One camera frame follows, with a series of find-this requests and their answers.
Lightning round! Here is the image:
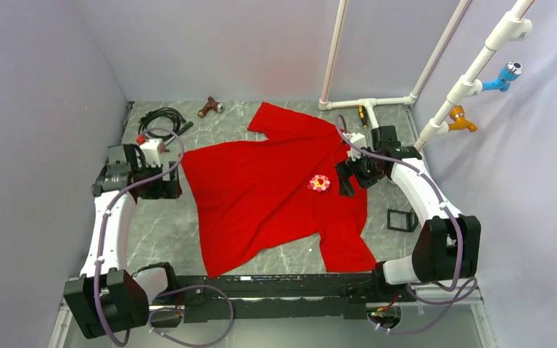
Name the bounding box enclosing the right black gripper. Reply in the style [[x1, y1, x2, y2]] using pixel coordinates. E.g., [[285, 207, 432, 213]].
[[335, 147, 386, 197]]

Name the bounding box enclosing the pink flower plush brooch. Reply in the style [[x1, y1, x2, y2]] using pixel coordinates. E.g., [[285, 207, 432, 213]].
[[308, 175, 331, 192]]

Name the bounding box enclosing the red t-shirt garment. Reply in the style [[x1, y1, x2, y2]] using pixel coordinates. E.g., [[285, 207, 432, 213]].
[[181, 102, 376, 277]]

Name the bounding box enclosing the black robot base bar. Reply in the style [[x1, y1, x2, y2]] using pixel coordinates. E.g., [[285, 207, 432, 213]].
[[151, 273, 415, 323]]

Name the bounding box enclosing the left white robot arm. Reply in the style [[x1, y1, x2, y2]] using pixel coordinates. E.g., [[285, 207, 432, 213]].
[[63, 140, 182, 339]]

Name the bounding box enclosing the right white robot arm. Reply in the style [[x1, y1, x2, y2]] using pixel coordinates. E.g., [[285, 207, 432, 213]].
[[335, 129, 481, 301]]

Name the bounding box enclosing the yellow black screwdriver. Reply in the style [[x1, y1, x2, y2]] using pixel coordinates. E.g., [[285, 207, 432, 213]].
[[358, 105, 369, 128]]

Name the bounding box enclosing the brown pipe fitting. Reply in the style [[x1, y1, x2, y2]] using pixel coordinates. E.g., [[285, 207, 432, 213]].
[[197, 96, 224, 118]]

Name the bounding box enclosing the orange pipe tap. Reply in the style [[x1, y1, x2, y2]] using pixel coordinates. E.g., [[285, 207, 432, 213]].
[[448, 105, 477, 133]]

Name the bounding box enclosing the blue pipe tap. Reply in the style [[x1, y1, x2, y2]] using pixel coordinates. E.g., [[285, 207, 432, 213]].
[[482, 62, 523, 92]]

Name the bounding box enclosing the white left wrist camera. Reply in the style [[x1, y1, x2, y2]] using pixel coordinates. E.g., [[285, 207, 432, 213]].
[[136, 135, 165, 167]]

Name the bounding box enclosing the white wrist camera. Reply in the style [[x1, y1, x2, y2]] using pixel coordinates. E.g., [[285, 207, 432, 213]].
[[345, 132, 367, 161], [136, 135, 165, 167]]

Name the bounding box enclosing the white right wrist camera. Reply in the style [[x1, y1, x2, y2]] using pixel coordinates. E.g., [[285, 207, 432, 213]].
[[345, 132, 367, 161]]

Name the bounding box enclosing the small black square frame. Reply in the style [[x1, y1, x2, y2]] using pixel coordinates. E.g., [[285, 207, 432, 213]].
[[387, 209, 418, 233]]

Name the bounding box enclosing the coiled black cable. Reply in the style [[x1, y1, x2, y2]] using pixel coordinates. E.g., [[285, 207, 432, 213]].
[[137, 107, 194, 141]]

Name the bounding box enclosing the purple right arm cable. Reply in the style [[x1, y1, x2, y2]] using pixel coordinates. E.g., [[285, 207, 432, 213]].
[[335, 114, 479, 336]]

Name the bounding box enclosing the white pvc pipe frame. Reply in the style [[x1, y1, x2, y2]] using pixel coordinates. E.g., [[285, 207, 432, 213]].
[[318, 0, 537, 152]]

